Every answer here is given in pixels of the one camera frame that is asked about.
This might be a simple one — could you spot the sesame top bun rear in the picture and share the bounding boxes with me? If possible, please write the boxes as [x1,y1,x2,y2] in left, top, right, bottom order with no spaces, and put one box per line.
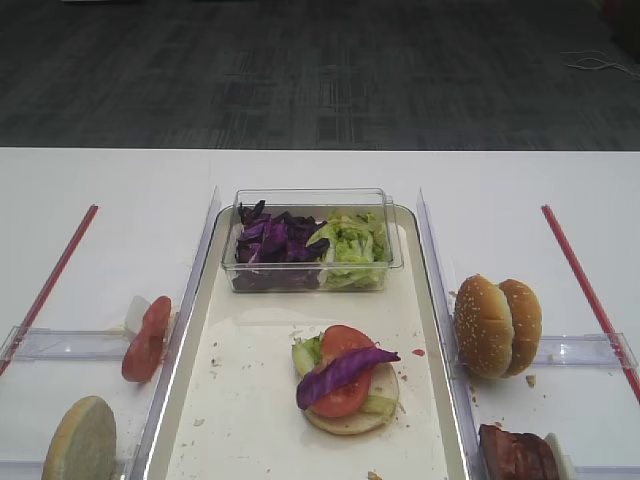
[499,279,542,378]

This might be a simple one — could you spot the right clear divider rail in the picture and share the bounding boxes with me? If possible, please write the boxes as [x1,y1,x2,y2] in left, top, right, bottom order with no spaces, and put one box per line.
[416,189,488,479]

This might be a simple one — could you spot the white pusher block patty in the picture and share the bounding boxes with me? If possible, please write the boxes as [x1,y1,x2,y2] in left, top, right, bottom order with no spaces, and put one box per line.
[544,432,578,480]

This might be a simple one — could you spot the white cable on floor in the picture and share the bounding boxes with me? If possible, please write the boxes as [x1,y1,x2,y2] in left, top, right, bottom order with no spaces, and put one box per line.
[559,49,640,79]

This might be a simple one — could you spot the upright bottom bun left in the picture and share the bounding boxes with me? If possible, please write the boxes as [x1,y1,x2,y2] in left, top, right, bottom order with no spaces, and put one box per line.
[41,396,116,480]

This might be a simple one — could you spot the upright tomato slice left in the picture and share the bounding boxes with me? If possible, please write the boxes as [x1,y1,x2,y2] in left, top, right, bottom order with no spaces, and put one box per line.
[121,296,171,384]

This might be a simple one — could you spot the white pusher block left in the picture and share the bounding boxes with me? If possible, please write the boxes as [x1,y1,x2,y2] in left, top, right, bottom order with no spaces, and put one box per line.
[124,295,150,337]

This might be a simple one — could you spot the clear plastic salad container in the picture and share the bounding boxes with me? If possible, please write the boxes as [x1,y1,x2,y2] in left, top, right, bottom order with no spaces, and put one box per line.
[221,188,404,293]

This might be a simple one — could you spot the purple cabbage leaf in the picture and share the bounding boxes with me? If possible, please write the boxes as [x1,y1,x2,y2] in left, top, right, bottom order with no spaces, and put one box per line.
[296,347,401,410]

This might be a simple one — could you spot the purple cabbage pile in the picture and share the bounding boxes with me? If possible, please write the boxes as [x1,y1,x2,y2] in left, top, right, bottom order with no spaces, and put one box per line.
[232,200,329,292]

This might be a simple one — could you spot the tomato slice on bun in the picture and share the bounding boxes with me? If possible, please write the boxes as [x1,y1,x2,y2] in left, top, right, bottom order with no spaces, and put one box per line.
[310,325,374,418]

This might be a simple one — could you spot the left red rod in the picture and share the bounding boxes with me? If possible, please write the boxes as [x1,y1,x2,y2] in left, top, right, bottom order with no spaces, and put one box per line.
[0,204,99,374]

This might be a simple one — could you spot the brown meat patty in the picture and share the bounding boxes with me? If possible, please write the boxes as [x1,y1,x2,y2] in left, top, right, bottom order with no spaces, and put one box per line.
[479,424,560,480]

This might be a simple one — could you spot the clear track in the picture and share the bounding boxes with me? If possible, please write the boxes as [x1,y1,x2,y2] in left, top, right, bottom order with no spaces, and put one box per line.
[532,333,638,369]
[1,327,130,361]

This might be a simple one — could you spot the white metal serving tray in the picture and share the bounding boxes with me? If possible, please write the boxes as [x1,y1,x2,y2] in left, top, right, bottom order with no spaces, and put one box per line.
[148,207,465,479]

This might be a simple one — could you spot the left upper clear track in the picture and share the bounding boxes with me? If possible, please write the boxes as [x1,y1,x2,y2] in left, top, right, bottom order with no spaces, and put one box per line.
[1,327,130,361]

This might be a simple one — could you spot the left clear divider rail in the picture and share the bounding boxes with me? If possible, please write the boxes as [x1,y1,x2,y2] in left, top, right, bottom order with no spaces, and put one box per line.
[121,186,221,479]

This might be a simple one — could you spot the green lettuce pile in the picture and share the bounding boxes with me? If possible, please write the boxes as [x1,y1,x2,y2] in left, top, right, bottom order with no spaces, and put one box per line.
[307,212,389,290]

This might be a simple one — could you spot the right upper clear track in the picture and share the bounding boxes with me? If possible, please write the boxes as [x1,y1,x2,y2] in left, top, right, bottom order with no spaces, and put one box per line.
[532,333,638,369]

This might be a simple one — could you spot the clear divider rail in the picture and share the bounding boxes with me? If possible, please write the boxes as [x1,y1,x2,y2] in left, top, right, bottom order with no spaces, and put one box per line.
[121,186,221,479]
[416,189,488,479]

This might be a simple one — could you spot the sesame top bun front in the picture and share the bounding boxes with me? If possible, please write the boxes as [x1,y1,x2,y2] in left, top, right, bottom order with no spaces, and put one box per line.
[454,274,515,379]

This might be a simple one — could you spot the red rod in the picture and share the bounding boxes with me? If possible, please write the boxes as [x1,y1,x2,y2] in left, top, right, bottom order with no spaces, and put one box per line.
[541,205,639,399]
[0,204,99,374]

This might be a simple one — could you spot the right red rod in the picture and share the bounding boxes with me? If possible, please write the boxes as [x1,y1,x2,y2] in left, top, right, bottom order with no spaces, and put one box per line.
[541,205,639,399]

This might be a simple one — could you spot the sesame bun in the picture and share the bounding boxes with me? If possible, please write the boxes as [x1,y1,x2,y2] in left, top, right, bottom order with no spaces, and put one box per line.
[499,279,542,378]
[454,274,515,379]

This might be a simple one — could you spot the bottom bun on tray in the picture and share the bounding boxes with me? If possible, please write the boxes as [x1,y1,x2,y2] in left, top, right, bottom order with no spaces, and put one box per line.
[304,364,399,435]

